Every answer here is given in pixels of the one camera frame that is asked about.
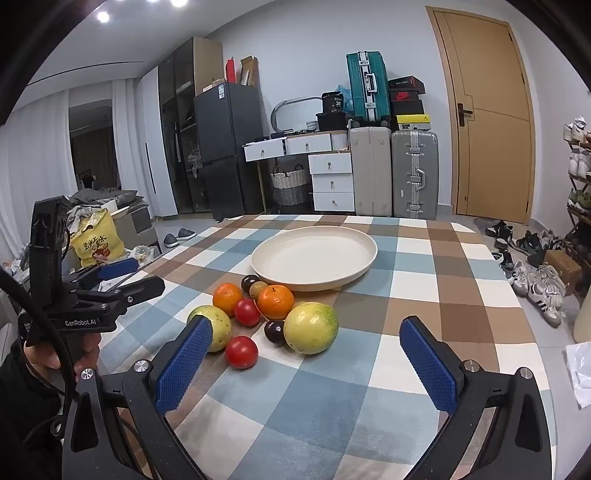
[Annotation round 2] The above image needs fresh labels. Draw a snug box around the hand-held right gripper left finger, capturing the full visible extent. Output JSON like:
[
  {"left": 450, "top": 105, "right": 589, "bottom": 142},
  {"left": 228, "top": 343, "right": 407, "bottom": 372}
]
[{"left": 62, "top": 316, "right": 214, "bottom": 480}]

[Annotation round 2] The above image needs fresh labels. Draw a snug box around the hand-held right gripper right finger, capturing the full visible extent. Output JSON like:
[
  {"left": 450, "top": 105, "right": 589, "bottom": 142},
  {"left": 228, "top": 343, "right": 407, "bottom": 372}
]
[{"left": 399, "top": 316, "right": 552, "bottom": 480}]

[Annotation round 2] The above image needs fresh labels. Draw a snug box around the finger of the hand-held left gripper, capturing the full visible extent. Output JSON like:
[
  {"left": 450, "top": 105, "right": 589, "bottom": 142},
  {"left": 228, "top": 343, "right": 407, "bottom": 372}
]
[
  {"left": 69, "top": 276, "right": 166, "bottom": 308},
  {"left": 62, "top": 257, "right": 140, "bottom": 292}
]

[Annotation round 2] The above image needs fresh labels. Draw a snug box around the yellow spotted passion fruit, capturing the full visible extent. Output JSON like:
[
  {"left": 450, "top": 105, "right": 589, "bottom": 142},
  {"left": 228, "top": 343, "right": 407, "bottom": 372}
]
[{"left": 187, "top": 305, "right": 232, "bottom": 354}]

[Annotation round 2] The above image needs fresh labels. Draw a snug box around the red tomato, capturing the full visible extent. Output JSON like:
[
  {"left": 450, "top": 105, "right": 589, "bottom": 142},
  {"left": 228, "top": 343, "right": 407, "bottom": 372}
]
[
  {"left": 225, "top": 336, "right": 259, "bottom": 370},
  {"left": 234, "top": 298, "right": 262, "bottom": 328}
]

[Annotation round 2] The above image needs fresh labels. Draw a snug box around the orange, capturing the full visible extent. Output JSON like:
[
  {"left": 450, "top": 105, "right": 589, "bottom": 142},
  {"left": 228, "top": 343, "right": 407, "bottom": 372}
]
[
  {"left": 213, "top": 282, "right": 244, "bottom": 317},
  {"left": 257, "top": 285, "right": 295, "bottom": 320}
]

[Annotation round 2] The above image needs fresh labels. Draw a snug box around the green yellow passion fruit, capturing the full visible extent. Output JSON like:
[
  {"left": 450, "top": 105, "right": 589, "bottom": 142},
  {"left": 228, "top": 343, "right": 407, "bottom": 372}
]
[{"left": 283, "top": 302, "right": 339, "bottom": 356}]

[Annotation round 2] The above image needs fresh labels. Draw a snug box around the cream round plate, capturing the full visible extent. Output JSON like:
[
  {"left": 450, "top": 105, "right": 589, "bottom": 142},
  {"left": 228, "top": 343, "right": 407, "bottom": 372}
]
[{"left": 251, "top": 227, "right": 378, "bottom": 292}]

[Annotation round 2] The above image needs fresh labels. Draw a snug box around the person's left forearm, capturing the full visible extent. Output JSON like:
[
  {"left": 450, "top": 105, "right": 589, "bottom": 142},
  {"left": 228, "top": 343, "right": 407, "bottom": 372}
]
[{"left": 0, "top": 344, "right": 70, "bottom": 480}]

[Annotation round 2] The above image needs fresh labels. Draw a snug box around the person's left hand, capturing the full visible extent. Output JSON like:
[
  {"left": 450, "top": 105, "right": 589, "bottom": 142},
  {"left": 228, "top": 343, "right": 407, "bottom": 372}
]
[{"left": 22, "top": 331, "right": 102, "bottom": 384}]

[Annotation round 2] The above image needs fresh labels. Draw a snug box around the yellow printed bag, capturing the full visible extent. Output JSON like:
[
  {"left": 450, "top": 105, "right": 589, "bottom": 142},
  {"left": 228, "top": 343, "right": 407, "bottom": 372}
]
[{"left": 69, "top": 209, "right": 126, "bottom": 268}]

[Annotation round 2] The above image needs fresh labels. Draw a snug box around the large cardboard box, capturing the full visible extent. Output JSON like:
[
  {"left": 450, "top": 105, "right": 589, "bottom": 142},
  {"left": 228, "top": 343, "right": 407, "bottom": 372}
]
[{"left": 111, "top": 205, "right": 154, "bottom": 251}]

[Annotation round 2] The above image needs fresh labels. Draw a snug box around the checked tablecloth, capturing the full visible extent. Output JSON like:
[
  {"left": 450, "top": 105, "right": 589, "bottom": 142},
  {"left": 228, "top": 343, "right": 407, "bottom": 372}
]
[{"left": 95, "top": 215, "right": 552, "bottom": 480}]

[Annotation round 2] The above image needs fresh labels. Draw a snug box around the pile of clothes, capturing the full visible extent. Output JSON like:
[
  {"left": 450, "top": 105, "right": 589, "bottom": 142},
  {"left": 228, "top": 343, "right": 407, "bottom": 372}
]
[{"left": 69, "top": 187, "right": 145, "bottom": 209}]

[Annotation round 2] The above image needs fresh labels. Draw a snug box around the white wardrobe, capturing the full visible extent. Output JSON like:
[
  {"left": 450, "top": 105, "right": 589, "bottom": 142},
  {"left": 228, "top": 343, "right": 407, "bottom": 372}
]
[{"left": 137, "top": 67, "right": 178, "bottom": 219}]

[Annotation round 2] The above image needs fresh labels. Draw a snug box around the pile of shoes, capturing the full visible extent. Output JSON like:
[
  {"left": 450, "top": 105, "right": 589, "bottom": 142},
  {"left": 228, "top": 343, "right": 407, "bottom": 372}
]
[{"left": 485, "top": 220, "right": 566, "bottom": 328}]

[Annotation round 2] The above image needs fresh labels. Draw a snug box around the dark glass cabinet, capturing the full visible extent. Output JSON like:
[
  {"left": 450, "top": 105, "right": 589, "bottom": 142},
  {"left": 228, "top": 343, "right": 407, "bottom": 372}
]
[{"left": 158, "top": 37, "right": 225, "bottom": 215}]

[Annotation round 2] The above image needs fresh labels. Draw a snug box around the white plastic bag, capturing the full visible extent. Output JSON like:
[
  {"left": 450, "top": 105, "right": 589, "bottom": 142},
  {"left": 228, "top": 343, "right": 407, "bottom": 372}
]
[{"left": 566, "top": 342, "right": 591, "bottom": 409}]

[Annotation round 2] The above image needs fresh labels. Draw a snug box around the brown cardboard box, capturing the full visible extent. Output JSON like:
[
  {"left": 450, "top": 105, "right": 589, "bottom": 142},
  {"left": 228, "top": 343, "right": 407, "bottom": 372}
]
[{"left": 544, "top": 249, "right": 583, "bottom": 285}]

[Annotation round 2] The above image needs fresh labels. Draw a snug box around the dark grey fridge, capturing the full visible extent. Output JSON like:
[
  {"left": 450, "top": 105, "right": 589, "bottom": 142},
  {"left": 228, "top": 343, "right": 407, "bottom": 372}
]
[{"left": 193, "top": 83, "right": 266, "bottom": 221}]

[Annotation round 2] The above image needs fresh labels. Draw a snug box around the woven basket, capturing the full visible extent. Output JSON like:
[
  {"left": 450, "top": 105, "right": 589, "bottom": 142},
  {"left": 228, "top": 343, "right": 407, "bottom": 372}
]
[{"left": 270, "top": 168, "right": 309, "bottom": 206}]

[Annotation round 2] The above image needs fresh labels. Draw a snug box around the silver suitcase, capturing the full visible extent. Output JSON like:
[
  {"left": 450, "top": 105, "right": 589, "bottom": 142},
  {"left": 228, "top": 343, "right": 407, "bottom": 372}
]
[{"left": 392, "top": 130, "right": 439, "bottom": 220}]

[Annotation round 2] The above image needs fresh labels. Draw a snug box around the beige suitcase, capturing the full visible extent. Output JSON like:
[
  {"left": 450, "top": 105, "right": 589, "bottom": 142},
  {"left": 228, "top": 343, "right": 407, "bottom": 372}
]
[{"left": 348, "top": 127, "right": 394, "bottom": 217}]

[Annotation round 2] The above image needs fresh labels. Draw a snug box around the white drawer chest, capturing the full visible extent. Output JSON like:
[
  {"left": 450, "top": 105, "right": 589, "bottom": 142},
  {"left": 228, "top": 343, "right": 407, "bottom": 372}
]
[{"left": 308, "top": 152, "right": 356, "bottom": 213}]

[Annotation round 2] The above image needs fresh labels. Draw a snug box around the white desk with drawers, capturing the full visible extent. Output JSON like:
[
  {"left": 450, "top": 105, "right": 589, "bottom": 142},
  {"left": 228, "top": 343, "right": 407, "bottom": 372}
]
[{"left": 243, "top": 130, "right": 352, "bottom": 217}]

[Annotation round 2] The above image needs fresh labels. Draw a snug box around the shoe rack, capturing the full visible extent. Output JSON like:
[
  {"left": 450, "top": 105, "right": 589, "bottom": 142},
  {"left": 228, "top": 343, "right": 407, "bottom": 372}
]
[{"left": 563, "top": 117, "right": 591, "bottom": 296}]

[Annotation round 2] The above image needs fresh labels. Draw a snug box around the silver metal hoop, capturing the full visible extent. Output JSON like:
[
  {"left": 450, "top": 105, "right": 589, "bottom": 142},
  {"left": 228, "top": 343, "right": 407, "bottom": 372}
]
[{"left": 271, "top": 97, "right": 324, "bottom": 133}]

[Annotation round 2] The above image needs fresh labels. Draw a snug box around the wooden door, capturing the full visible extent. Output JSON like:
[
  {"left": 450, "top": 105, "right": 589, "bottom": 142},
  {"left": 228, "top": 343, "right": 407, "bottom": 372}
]
[{"left": 426, "top": 6, "right": 536, "bottom": 225}]

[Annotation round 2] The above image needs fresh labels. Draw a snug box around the open cardboard box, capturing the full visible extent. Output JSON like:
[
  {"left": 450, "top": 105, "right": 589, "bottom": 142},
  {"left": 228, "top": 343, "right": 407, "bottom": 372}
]
[{"left": 240, "top": 55, "right": 259, "bottom": 88}]

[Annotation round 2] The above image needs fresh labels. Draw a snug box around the yellow and black shoe box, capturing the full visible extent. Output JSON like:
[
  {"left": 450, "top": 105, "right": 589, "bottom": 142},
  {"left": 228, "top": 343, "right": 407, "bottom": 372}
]
[{"left": 396, "top": 114, "right": 431, "bottom": 133}]

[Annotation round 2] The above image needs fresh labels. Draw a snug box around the blue plastic bag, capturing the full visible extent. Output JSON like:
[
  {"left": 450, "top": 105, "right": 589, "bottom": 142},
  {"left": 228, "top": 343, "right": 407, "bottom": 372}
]
[{"left": 335, "top": 85, "right": 354, "bottom": 116}]

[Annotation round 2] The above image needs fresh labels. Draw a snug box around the teal suitcase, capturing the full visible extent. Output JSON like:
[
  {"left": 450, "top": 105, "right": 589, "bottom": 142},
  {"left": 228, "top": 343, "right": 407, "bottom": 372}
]
[{"left": 346, "top": 52, "right": 392, "bottom": 127}]

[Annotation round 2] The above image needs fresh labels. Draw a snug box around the black cable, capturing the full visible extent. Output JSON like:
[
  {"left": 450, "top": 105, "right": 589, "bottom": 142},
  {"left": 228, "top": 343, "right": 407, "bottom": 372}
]
[{"left": 0, "top": 265, "right": 77, "bottom": 444}]

